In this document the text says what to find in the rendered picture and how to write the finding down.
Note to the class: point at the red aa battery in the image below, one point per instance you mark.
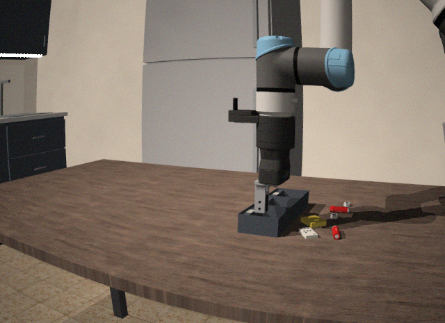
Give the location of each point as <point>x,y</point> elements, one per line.
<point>335,232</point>
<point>339,209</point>

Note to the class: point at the white domino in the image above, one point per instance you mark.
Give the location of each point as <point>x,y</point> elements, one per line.
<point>308,233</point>

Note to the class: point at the yellow sticky note pad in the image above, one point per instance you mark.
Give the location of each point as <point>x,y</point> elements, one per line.
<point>313,221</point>

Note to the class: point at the grey three-compartment bin rack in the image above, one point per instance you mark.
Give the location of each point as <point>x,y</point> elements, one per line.
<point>290,201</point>

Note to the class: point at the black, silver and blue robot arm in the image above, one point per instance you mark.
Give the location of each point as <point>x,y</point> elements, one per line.
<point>331,65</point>

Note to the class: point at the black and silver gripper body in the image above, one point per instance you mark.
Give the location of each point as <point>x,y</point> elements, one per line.
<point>275,132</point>

